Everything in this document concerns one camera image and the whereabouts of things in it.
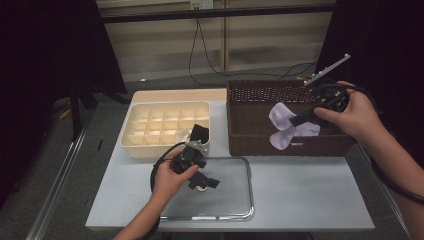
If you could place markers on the person's left hand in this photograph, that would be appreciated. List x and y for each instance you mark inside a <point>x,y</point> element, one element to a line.
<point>166,183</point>

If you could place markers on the brown woven basket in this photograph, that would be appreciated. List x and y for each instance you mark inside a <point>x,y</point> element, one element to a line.
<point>243,146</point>

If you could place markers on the white wall power outlet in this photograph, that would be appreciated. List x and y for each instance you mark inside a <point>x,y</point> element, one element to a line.
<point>206,4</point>

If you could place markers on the purple sock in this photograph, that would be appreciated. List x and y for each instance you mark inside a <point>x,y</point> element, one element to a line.
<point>280,116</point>

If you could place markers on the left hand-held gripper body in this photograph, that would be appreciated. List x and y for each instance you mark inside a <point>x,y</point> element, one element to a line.
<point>190,156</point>

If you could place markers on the light wooden board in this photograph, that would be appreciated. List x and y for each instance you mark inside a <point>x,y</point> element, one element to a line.
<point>173,95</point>

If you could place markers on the black metal stand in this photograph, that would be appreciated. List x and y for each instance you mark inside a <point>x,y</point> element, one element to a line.
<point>76,116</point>

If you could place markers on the black sock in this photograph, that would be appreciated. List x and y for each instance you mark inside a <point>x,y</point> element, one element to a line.
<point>201,133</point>

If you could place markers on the small black stick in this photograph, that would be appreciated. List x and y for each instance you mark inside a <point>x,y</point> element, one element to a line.
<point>100,145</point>

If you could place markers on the black horizontal bar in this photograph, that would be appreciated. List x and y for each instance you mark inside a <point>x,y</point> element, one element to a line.
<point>216,13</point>

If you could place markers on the cream divided storage box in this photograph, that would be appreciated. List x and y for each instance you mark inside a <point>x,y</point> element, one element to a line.
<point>135,150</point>

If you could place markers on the yellow strip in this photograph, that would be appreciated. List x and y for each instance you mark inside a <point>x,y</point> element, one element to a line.
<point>65,114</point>

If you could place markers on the clear plastic box lid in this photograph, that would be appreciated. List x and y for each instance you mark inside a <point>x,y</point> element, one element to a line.
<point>226,206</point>

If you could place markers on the black curtain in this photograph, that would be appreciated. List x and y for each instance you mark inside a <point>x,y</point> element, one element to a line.
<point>383,50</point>
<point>40,66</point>

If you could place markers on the person's right hand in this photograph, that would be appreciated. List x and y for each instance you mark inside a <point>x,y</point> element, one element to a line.
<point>360,116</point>

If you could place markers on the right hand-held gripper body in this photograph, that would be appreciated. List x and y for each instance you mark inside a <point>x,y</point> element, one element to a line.
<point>333,98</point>

